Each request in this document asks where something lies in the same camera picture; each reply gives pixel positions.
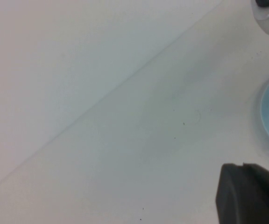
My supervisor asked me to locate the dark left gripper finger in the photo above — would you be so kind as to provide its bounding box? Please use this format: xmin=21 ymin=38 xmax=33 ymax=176
xmin=215 ymin=163 xmax=269 ymax=224

